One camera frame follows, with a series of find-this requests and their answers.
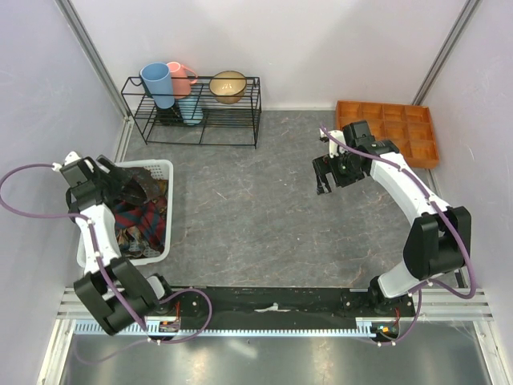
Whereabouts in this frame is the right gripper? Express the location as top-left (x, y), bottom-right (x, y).
top-left (312, 148), bottom-right (365, 195)

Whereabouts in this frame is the brown floral tie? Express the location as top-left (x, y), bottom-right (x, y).
top-left (120, 167), bottom-right (160, 205)

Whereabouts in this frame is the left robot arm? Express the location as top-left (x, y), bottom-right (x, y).
top-left (58, 152), bottom-right (176, 335)

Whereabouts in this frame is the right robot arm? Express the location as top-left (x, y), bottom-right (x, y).
top-left (313, 120), bottom-right (477, 316)

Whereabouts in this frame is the patterned ties pile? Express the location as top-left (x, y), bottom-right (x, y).
top-left (115, 180), bottom-right (168, 259)

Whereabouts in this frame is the white plastic basket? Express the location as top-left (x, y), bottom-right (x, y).
top-left (66, 156), bottom-right (173, 272)

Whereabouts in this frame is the red navy striped tie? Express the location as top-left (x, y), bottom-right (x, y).
top-left (113, 201), bottom-right (167, 247)

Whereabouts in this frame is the light blue lower cup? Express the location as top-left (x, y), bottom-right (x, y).
top-left (178, 95), bottom-right (204, 125)

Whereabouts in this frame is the orange compartment tray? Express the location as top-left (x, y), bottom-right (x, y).
top-left (336, 100), bottom-right (439, 169)

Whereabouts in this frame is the pink cup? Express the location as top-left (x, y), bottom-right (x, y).
top-left (167, 61), bottom-right (198, 99)

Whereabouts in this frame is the amber glass bowl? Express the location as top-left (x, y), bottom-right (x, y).
top-left (209, 71), bottom-right (247, 104)

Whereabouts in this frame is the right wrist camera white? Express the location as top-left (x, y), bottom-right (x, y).
top-left (319, 128), bottom-right (345, 158)

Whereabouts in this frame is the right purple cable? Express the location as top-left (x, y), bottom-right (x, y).
top-left (320, 124), bottom-right (478, 348)

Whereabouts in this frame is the purple cable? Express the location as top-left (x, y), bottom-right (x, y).
top-left (320, 124), bottom-right (478, 348)
top-left (0, 162), bottom-right (213, 364)

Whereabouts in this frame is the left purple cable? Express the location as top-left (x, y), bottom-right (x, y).
top-left (0, 162), bottom-right (213, 364)

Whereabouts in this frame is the black wire rack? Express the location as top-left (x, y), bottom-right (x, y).
top-left (121, 76), bottom-right (262, 148)

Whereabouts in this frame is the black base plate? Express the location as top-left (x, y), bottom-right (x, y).
top-left (130, 285), bottom-right (416, 330)

